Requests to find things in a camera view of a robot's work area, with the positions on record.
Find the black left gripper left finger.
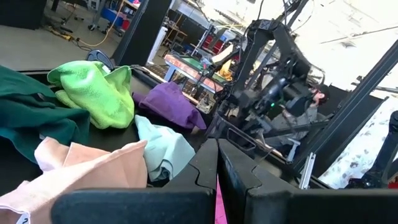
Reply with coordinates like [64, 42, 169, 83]
[51, 138, 218, 224]

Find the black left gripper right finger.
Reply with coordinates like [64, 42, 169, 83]
[217, 139, 398, 224]

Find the magenta towel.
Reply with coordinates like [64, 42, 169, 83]
[215, 177, 228, 224]

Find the light mint towel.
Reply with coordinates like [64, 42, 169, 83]
[134, 114, 196, 183]

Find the purple towel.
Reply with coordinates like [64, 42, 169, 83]
[132, 81, 208, 131]

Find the peach towel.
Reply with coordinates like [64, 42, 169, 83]
[0, 136, 149, 224]

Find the person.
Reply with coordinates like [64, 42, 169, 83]
[266, 83, 331, 150]

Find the background workbench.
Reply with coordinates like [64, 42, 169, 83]
[164, 54, 225, 94]

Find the lime green towel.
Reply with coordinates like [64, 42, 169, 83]
[47, 60, 135, 130]

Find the dark green towel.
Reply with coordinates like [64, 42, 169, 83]
[0, 65, 91, 164]

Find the silver frame bracket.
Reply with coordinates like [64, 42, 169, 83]
[298, 152, 317, 190]

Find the black aluminium frame beam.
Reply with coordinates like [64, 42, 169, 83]
[292, 40, 398, 178]

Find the black table frame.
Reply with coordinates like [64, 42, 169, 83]
[130, 64, 164, 90]

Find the yellow floor cable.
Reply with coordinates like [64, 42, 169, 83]
[76, 0, 127, 48]

